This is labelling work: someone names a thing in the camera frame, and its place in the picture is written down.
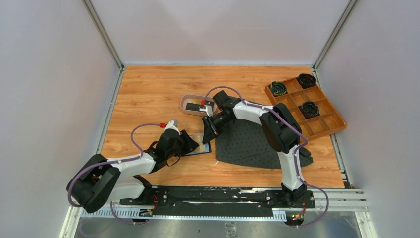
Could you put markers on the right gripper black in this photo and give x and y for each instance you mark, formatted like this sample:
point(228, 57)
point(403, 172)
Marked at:
point(211, 130)

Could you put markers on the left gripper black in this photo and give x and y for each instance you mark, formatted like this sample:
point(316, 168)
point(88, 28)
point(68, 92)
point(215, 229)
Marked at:
point(188, 143)

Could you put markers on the black leather card holder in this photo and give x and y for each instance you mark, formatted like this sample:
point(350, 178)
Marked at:
point(203, 148)

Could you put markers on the pink oval tray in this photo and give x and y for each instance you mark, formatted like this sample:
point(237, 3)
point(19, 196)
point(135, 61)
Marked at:
point(190, 98)

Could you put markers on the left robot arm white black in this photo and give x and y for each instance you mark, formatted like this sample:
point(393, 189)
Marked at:
point(102, 180)

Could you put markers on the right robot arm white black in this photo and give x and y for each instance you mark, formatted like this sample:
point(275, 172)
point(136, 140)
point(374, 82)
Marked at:
point(281, 131)

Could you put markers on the dark grey dotted cloth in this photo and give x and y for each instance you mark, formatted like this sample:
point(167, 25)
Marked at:
point(243, 143)

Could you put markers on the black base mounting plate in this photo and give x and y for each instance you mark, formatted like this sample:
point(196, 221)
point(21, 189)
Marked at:
point(203, 201)

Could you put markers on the coiled black belt middle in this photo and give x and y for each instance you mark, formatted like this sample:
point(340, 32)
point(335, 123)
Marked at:
point(309, 110)

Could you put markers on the coiled black belt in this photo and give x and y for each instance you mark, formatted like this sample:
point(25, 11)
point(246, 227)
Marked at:
point(309, 110)
point(306, 80)

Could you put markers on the coiled black belt top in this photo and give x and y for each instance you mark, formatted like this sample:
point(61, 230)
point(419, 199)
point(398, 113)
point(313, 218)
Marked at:
point(306, 80)

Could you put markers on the brown wooden compartment tray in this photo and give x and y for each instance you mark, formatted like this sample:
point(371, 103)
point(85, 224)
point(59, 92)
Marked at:
point(328, 122)

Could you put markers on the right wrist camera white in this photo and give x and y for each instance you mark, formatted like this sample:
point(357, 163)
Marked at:
point(208, 110)

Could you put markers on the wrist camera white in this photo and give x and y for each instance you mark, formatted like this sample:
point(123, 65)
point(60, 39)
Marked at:
point(172, 125)
point(208, 110)

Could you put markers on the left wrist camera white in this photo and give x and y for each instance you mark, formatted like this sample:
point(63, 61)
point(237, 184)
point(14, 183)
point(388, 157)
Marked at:
point(172, 125)

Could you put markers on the aluminium frame rail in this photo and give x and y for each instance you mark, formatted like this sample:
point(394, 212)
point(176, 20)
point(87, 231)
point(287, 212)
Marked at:
point(327, 201)

